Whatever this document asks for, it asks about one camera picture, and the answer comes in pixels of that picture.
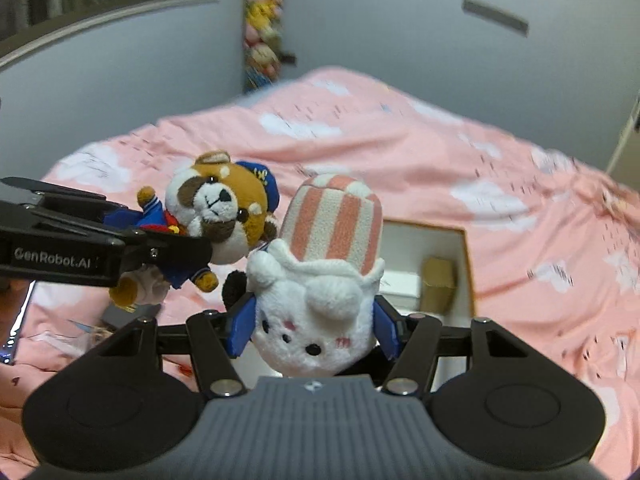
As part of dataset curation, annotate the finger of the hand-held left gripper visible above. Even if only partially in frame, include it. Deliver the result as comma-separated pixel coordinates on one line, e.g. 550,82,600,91
0,176,130,242
112,232,213,289

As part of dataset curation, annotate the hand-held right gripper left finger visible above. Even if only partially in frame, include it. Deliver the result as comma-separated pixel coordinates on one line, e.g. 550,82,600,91
97,294,258,397

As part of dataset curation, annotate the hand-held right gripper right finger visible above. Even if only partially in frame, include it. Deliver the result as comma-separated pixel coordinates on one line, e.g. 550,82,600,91
372,296,533,396

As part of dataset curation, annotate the white plush with striped hat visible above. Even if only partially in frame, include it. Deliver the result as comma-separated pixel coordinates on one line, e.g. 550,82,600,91
222,172,386,378

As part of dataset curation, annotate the brown bear plush sailor outfit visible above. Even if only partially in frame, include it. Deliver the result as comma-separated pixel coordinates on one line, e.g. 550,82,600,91
111,150,281,313

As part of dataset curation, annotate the orange cardboard box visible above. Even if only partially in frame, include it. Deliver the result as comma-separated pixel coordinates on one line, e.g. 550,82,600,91
381,218,477,322

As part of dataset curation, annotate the small brown box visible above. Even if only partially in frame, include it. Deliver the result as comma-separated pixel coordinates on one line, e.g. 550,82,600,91
420,256,459,314

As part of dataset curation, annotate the pink cloud-print blanket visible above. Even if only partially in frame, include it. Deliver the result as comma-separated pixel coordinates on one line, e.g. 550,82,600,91
0,66,640,480

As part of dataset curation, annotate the hanging string of plush toys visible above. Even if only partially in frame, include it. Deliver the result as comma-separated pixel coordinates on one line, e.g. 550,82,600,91
241,0,292,94

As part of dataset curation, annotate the white door frame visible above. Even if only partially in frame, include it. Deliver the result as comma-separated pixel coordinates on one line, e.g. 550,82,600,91
604,94,640,177

